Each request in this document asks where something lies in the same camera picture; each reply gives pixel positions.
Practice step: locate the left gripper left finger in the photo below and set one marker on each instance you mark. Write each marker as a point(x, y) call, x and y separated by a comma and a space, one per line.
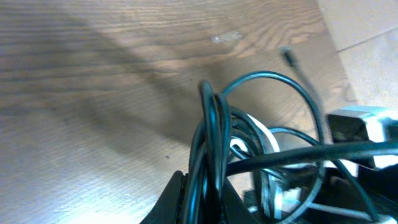
point(167, 209)

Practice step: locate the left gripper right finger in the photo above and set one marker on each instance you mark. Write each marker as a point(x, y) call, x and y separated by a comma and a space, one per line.
point(234, 210)

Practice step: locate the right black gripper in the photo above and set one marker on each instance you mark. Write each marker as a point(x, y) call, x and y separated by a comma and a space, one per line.
point(339, 202)

